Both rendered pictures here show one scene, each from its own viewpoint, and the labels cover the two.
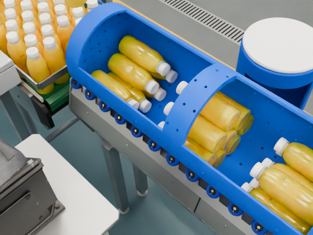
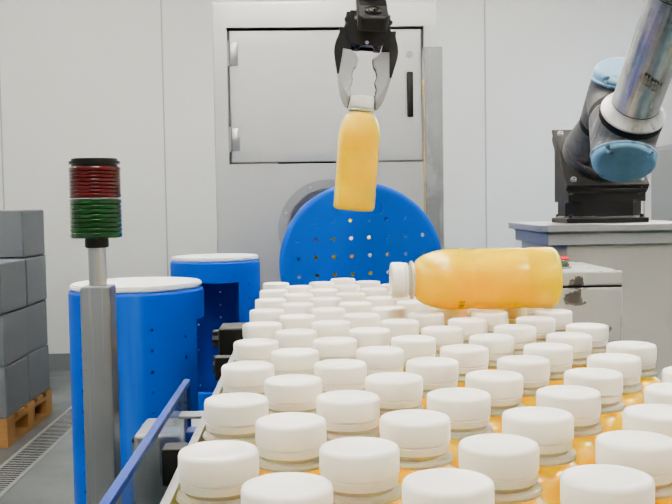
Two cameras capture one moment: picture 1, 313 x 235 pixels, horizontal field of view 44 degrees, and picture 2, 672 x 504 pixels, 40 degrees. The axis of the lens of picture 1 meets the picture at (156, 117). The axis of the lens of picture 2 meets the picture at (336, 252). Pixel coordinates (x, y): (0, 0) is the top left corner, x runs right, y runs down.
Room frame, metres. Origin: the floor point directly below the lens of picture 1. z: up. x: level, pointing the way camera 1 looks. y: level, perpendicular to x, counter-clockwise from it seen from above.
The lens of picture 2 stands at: (2.18, 1.22, 1.20)
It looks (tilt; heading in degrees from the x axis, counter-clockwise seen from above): 3 degrees down; 222
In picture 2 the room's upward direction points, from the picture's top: 1 degrees counter-clockwise
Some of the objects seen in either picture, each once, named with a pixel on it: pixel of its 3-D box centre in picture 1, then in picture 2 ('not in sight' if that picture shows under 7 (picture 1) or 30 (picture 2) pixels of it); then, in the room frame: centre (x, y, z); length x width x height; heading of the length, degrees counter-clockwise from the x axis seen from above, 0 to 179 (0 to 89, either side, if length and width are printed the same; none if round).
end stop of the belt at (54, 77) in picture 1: (85, 56); not in sight; (1.04, 0.25, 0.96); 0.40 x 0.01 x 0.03; 134
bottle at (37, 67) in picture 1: (39, 72); not in sight; (0.96, 0.40, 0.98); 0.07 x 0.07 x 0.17
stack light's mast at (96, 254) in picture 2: not in sight; (96, 222); (1.51, 0.20, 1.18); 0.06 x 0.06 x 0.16
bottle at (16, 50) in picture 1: (20, 56); not in sight; (1.04, 0.48, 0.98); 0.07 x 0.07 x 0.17
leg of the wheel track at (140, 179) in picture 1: (138, 162); not in sight; (0.99, 0.10, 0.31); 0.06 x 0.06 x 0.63; 44
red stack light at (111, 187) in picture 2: not in sight; (95, 182); (1.51, 0.20, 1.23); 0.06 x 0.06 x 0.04
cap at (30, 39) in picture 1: (30, 39); not in sight; (1.02, 0.41, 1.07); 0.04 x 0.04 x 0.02
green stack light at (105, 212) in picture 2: not in sight; (96, 218); (1.51, 0.20, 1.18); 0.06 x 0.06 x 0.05
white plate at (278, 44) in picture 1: (283, 44); (136, 284); (0.99, -0.45, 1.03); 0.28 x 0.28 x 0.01
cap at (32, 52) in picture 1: (32, 52); not in sight; (0.96, 0.40, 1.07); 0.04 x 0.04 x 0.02
